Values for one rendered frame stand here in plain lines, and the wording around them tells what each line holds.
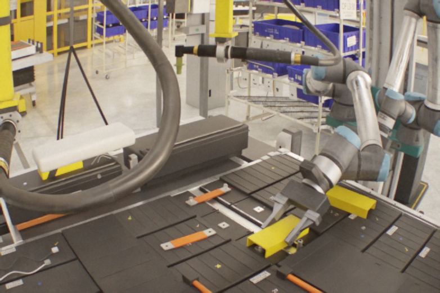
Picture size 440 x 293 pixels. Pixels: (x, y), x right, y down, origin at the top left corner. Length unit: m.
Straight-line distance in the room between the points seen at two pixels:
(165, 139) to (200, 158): 0.77
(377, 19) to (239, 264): 1.72
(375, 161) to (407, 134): 0.93
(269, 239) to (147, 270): 0.32
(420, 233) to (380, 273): 0.25
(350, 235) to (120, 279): 0.61
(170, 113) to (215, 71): 4.30
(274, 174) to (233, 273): 0.52
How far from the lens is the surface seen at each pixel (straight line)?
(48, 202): 0.57
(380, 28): 2.36
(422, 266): 1.04
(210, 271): 0.93
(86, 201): 0.55
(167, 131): 0.61
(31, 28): 10.49
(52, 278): 0.95
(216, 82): 4.97
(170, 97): 0.65
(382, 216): 1.20
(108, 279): 0.91
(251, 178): 1.32
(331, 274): 0.93
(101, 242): 1.03
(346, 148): 1.09
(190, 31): 3.74
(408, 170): 2.60
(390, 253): 1.05
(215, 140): 1.38
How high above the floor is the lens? 1.62
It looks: 24 degrees down
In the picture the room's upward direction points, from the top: 1 degrees clockwise
